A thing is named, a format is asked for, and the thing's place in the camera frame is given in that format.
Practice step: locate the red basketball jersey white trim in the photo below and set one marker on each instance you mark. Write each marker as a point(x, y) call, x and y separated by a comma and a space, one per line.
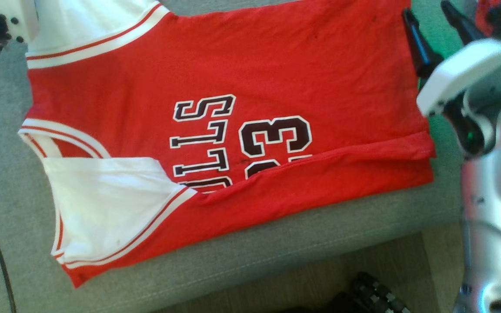
point(233, 65)

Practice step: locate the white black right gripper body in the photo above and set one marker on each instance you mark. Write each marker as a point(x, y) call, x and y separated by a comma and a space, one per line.
point(463, 69)

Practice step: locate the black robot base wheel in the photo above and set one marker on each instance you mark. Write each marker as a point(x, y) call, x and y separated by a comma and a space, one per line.
point(372, 293)

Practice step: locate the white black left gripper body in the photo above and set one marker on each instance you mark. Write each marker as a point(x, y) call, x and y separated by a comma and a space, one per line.
point(15, 17)

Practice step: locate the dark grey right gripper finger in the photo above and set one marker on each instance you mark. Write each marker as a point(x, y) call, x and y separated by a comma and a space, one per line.
point(422, 52)
point(465, 28)

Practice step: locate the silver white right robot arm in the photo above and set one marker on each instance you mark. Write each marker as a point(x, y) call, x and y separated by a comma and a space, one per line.
point(494, 217)

